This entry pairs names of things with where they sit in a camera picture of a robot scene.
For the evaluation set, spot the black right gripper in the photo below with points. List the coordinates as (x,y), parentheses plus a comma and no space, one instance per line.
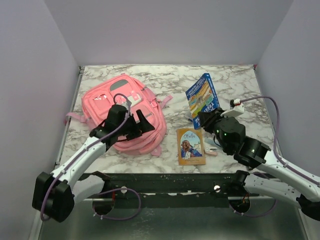
(207,118)

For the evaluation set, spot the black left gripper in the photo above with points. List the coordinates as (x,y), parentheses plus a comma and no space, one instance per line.
(144,125)

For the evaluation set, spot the blue treehouse book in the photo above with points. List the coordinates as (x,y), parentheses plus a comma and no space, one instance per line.
(201,97)

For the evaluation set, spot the pink student backpack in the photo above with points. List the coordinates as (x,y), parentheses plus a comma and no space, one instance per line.
(97,102)

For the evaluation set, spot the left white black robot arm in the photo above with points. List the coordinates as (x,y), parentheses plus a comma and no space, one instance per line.
(56,193)

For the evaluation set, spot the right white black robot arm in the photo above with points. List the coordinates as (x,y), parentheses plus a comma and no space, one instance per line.
(294,185)

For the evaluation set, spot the pink small stapler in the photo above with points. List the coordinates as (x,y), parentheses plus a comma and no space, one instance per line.
(211,151)

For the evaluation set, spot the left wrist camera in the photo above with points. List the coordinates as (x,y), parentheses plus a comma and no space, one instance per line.
(132,100)

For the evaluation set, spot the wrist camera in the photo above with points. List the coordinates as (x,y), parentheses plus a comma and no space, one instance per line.
(132,100)
(237,108)

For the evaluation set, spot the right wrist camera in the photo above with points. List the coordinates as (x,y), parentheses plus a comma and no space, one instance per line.
(237,108)

